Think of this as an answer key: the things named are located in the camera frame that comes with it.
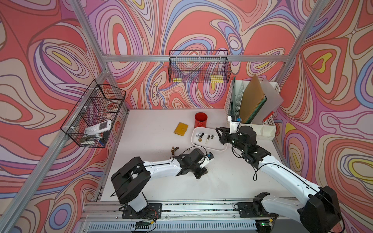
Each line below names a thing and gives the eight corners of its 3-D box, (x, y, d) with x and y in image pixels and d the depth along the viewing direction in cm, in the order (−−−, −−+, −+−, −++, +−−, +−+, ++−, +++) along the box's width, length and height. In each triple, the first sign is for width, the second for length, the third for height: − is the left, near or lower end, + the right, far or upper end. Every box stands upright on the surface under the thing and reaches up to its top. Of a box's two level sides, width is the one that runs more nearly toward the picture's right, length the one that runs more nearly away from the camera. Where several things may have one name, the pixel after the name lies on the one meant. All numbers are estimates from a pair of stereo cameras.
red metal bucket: (194, 131, 108) (195, 122, 100) (194, 121, 114) (194, 112, 106) (206, 131, 108) (208, 122, 100) (205, 121, 114) (207, 112, 106)
